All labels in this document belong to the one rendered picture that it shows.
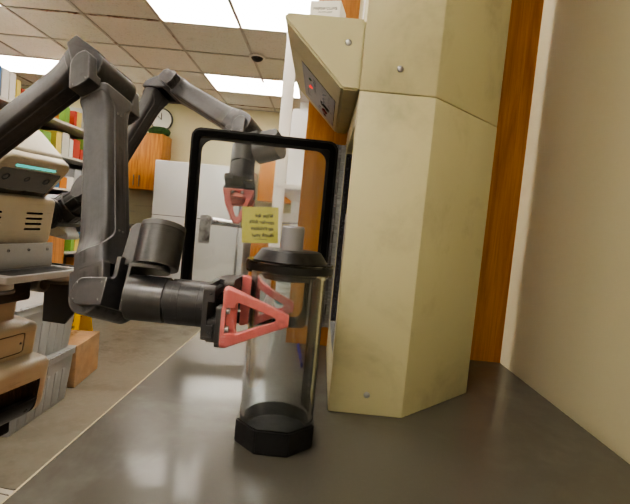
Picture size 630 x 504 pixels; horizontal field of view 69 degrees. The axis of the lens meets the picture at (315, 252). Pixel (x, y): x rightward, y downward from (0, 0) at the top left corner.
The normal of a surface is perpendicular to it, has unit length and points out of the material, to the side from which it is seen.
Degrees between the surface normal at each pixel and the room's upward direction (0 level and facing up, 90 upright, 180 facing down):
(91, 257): 69
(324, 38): 90
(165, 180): 90
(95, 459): 0
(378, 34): 90
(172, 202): 90
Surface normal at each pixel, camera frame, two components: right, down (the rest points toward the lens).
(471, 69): 0.69, 0.11
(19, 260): 0.98, 0.11
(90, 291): -0.38, -0.32
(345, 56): -0.01, 0.06
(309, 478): 0.10, -0.99
